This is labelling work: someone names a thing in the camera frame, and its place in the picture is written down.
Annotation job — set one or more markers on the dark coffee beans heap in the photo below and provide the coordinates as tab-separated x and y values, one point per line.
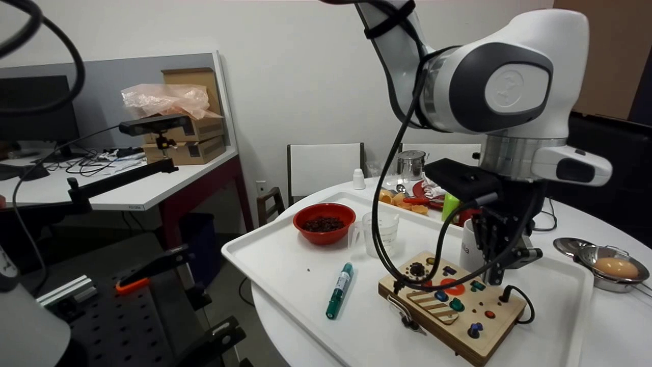
322	222

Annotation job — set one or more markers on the pink plastic bag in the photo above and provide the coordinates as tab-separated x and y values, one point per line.
165	99

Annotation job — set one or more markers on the grey desk divider panel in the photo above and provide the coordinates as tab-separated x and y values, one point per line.
101	89

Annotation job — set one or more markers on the flat cardboard box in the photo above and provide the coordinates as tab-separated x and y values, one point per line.
196	143

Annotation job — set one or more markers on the brown egg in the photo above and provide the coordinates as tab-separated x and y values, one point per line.
615	268

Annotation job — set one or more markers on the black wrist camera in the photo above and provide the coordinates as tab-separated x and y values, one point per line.
461	179

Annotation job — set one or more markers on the black perforated cart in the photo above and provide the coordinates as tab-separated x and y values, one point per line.
123	327

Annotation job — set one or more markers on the black bar camera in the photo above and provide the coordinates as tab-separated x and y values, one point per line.
155	125

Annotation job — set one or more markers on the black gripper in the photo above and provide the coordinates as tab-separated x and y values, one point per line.
520	204

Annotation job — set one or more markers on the black monitor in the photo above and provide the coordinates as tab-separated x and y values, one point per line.
33	109

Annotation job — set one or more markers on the green marker pen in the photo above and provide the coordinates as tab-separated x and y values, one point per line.
339	294

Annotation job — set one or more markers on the white leaning panel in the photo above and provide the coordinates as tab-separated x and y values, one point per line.
325	168

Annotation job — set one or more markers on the white desk with red legs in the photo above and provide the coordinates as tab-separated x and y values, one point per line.
134	190

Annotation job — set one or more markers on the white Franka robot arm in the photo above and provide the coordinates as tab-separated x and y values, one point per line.
501	82

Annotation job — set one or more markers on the plate with food items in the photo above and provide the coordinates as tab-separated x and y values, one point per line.
408	198

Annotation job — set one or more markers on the shiny metal can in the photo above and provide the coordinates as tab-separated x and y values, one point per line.
409	166

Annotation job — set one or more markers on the small white bottle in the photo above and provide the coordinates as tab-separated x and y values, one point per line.
358	179

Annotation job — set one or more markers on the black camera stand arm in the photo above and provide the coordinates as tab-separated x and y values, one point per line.
114	182

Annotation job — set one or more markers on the red bowl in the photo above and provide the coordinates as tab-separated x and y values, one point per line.
325	236

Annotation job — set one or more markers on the clear plastic measuring cup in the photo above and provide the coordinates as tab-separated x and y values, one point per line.
379	235

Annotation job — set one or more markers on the wooden circuit board with buttons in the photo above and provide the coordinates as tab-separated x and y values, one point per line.
469	319

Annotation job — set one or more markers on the upright cardboard box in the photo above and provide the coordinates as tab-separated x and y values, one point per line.
204	80

